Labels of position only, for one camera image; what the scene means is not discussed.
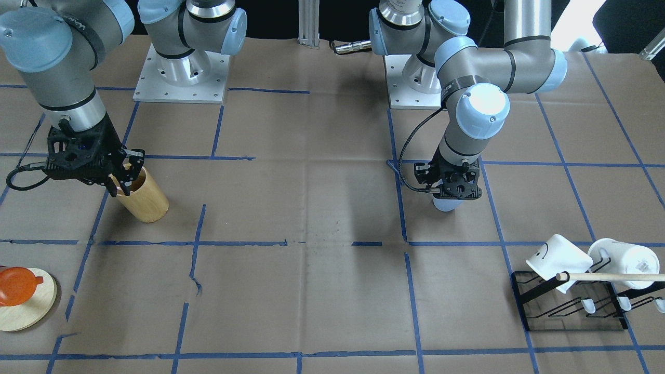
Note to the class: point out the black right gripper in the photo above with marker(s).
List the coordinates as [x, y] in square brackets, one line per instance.
[108, 141]

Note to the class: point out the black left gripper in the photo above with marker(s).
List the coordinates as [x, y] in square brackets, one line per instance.
[425, 173]

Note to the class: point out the light blue plastic cup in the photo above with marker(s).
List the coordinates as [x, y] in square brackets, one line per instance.
[446, 204]

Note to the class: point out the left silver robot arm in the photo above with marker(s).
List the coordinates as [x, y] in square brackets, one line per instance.
[476, 83]

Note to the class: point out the orange cup on stand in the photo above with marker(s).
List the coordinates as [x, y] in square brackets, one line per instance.
[18, 284]

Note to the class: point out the bamboo cylinder holder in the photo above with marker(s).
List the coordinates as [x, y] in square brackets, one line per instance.
[146, 201]

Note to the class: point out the white smiley mug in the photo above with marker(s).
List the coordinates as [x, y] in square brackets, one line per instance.
[559, 255]

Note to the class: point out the round wooden stand base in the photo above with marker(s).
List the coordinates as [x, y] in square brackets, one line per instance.
[31, 312]

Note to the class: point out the brown paper table cover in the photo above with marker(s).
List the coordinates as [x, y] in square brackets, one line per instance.
[291, 247]

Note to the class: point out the white plain mug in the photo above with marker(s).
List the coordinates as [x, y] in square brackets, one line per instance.
[613, 257]

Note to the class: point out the black wire mug rack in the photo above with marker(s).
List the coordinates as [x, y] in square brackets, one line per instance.
[587, 306]

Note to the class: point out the aluminium frame post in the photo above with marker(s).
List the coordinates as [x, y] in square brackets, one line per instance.
[308, 17]

